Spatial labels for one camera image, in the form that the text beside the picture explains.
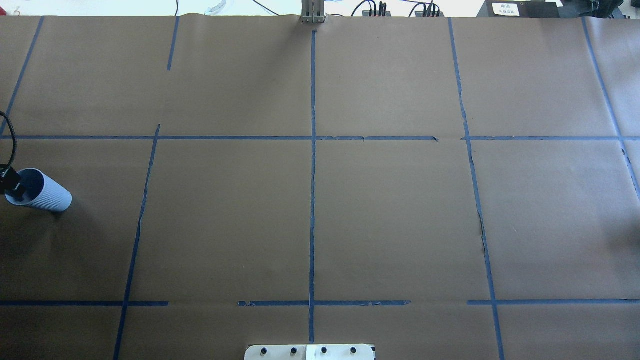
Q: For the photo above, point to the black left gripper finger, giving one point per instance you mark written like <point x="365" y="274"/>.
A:
<point x="10" y="182"/>

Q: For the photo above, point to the light blue ribbed cup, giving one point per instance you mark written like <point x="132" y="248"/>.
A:
<point x="40" y="192"/>

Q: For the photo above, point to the black power strip left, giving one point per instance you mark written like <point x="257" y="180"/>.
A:
<point x="372" y="9"/>

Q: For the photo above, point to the black power strip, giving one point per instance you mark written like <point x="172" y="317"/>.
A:
<point x="426" y="10"/>
<point x="372" y="9"/>

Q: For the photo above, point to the black power strip right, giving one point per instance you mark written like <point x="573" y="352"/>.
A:
<point x="426" y="10"/>

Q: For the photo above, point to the black box with label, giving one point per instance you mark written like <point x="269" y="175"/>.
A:
<point x="529" y="9"/>

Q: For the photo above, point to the aluminium frame post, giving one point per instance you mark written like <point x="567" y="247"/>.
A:
<point x="313" y="11"/>

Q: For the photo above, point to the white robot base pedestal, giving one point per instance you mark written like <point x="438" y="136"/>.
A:
<point x="345" y="351"/>

